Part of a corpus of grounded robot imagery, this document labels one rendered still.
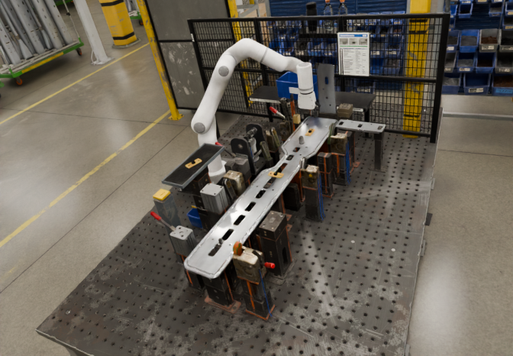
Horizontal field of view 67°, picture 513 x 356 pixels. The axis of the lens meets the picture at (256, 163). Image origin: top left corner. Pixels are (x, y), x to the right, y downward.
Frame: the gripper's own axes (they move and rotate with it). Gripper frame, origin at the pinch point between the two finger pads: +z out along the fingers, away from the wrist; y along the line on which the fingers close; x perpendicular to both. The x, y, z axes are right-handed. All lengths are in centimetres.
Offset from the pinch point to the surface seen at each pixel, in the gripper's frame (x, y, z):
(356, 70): 55, 12, -7
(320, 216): -41, 22, 40
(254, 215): -79, 6, 12
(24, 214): -68, -293, 112
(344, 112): 23.6, 13.9, 9.0
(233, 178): -65, -13, 4
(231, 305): -110, 6, 41
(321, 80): 26.6, -2.1, -10.5
